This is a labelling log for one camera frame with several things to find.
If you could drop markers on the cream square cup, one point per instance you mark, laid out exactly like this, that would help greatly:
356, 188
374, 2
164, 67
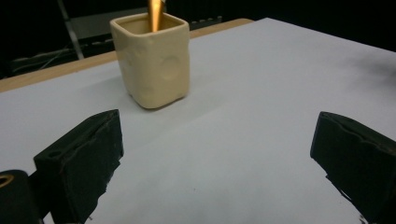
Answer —
155, 68

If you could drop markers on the black makeup brush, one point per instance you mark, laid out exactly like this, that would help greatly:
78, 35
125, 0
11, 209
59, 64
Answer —
155, 15

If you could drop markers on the white metal stand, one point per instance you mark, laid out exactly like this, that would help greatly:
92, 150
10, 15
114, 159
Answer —
93, 26

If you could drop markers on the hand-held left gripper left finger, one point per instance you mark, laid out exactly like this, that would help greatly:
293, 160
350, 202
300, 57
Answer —
81, 161

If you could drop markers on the power strip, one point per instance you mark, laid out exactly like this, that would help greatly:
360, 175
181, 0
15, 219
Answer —
205, 22

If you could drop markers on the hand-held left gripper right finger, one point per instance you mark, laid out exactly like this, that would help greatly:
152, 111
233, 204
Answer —
358, 155

